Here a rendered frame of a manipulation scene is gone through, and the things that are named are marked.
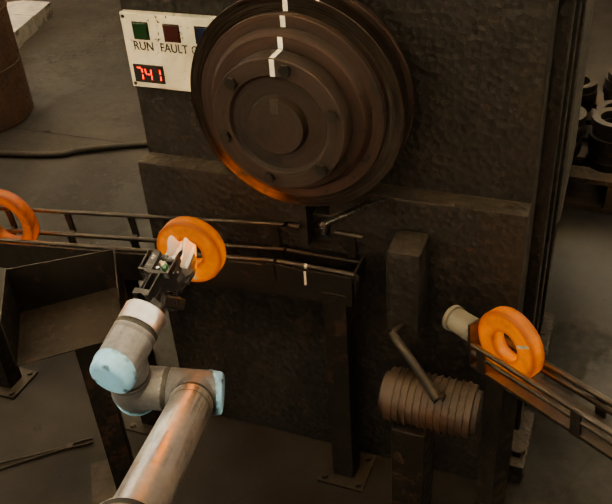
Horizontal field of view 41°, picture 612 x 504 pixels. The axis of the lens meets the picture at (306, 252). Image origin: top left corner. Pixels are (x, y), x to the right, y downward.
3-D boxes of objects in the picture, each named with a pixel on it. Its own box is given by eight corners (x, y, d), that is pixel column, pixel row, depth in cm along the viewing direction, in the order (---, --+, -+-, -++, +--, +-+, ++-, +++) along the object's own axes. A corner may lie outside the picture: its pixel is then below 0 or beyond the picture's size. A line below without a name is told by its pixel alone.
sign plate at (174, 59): (137, 82, 197) (123, 9, 186) (234, 92, 188) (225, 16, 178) (132, 86, 195) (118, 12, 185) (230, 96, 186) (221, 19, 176)
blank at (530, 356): (505, 373, 173) (493, 380, 172) (479, 306, 172) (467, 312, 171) (556, 376, 159) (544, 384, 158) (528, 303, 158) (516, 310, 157)
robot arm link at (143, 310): (163, 345, 164) (122, 336, 167) (173, 325, 166) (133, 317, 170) (149, 319, 157) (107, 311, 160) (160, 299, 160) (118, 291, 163)
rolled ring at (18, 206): (35, 259, 228) (42, 253, 231) (30, 207, 217) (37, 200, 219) (-21, 238, 232) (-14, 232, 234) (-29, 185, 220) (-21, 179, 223)
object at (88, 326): (72, 468, 237) (4, 268, 195) (162, 447, 241) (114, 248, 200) (73, 525, 220) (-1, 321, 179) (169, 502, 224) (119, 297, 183)
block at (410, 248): (397, 306, 200) (398, 225, 186) (429, 312, 197) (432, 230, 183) (385, 334, 192) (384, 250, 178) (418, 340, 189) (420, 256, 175)
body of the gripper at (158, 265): (181, 251, 166) (155, 298, 159) (192, 277, 173) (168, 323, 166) (148, 246, 169) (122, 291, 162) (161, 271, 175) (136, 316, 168)
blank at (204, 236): (154, 214, 178) (147, 222, 176) (218, 215, 173) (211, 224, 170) (172, 272, 187) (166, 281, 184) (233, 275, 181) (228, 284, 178)
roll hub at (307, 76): (231, 168, 176) (215, 43, 160) (354, 185, 167) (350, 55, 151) (220, 180, 172) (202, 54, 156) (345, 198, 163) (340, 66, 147)
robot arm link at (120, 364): (92, 388, 160) (80, 362, 152) (121, 336, 167) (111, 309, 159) (135, 401, 158) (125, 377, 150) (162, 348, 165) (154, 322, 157)
